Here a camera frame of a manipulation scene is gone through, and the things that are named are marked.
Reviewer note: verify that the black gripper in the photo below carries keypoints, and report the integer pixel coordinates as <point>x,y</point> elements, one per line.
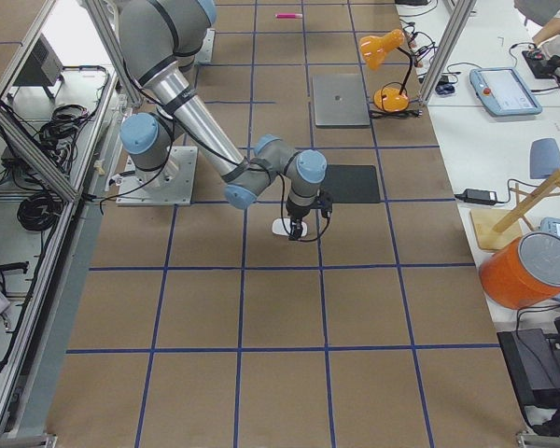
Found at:
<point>297,218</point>

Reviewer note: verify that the white computer mouse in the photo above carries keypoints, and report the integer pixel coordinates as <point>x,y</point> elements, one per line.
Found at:
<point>281,226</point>

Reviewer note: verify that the pink highlighter pen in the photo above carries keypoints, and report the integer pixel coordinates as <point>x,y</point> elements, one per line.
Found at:
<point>288,16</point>

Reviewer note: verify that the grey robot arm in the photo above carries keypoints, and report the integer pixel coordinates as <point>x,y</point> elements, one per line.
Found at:
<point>151,31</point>
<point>245,178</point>

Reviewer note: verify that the black mousepad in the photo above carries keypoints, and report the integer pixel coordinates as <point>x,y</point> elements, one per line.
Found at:
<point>352,183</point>

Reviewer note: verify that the silver closed laptop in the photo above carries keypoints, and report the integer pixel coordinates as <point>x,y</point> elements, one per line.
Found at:
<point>340,101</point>

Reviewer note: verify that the orange desk lamp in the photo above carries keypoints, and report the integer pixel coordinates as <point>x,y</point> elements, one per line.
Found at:
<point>391,96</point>

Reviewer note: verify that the black power adapter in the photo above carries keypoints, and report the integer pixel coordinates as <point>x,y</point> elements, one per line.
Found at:
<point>478,196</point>

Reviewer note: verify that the wooden stand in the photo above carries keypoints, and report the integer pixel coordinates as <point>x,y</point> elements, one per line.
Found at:
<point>495,228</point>

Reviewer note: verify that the orange cylindrical container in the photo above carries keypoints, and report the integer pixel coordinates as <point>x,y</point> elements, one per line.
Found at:
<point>524,272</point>

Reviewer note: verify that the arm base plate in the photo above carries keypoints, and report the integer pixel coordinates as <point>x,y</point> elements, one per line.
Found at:
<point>172,186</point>
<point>205,55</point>

